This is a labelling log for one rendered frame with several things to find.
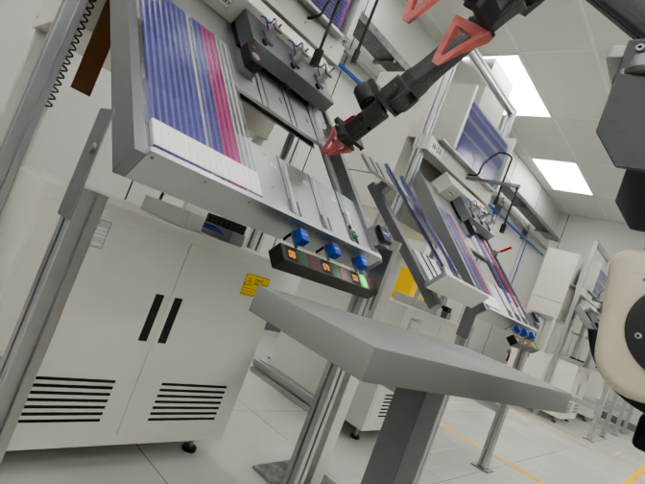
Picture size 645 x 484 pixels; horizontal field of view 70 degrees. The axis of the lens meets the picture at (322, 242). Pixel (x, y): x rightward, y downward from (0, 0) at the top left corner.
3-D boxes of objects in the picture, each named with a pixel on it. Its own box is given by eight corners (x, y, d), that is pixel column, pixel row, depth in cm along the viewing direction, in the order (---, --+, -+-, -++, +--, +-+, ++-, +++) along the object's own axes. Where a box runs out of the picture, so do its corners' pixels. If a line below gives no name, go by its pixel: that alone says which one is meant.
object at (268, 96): (324, 163, 140) (337, 154, 137) (120, 32, 91) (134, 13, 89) (300, 92, 157) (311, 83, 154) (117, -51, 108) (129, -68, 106)
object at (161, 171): (360, 272, 120) (382, 258, 117) (124, 177, 72) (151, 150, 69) (358, 268, 121) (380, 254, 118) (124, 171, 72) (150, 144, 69)
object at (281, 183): (367, 263, 120) (376, 256, 118) (132, 161, 71) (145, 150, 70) (346, 205, 130) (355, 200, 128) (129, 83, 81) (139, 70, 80)
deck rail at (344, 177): (364, 273, 122) (383, 262, 119) (360, 272, 120) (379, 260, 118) (303, 95, 158) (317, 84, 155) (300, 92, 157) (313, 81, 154)
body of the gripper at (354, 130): (331, 119, 124) (352, 102, 121) (353, 136, 131) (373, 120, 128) (338, 136, 121) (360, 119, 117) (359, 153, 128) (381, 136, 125)
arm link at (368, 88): (397, 87, 113) (413, 105, 120) (382, 58, 119) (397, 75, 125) (359, 117, 118) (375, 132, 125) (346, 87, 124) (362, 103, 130)
